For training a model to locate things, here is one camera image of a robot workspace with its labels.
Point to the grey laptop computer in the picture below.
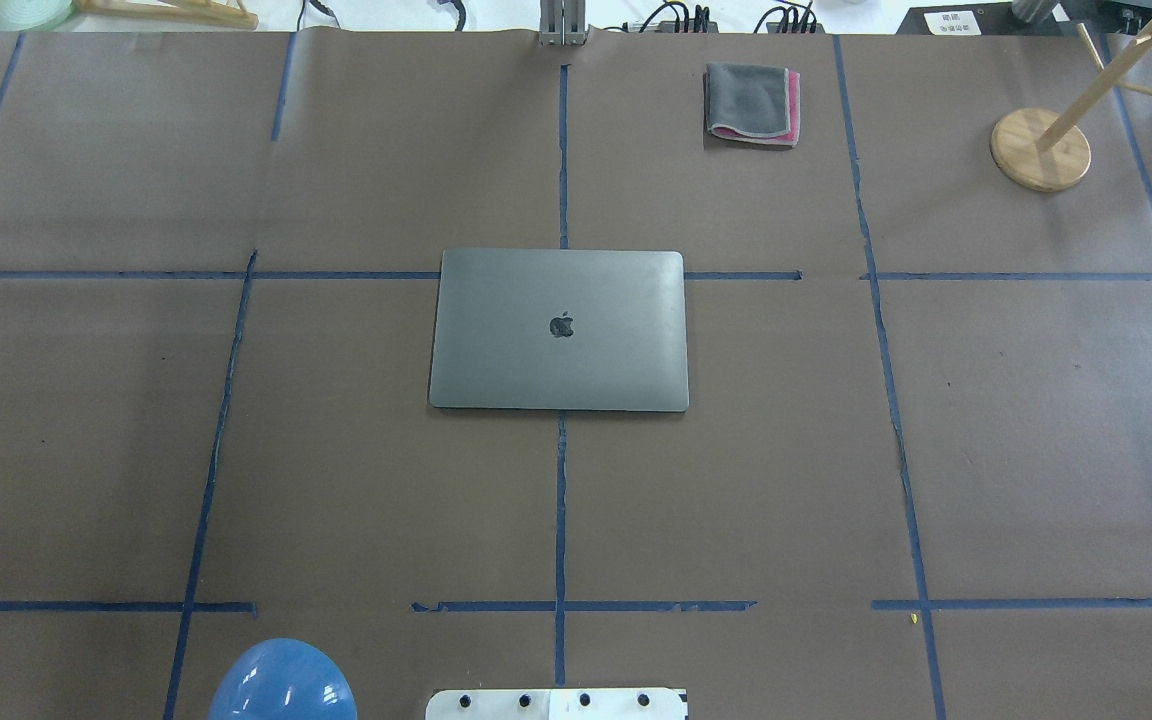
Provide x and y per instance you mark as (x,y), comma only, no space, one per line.
(561,329)

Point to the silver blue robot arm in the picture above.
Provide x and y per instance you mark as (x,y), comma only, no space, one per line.
(283,678)

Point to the folded grey pink cloth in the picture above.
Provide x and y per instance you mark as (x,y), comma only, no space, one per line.
(751,103)

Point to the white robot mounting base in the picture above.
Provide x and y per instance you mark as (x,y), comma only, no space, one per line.
(560,703)

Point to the wooden dish rack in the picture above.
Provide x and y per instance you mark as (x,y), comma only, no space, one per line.
(224,14)

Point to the wooden stand with round base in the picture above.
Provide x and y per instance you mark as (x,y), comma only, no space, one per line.
(1045,151)

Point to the green glass plate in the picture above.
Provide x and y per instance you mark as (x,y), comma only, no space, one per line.
(41,15)

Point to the aluminium frame post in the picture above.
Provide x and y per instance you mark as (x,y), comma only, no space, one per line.
(563,23)

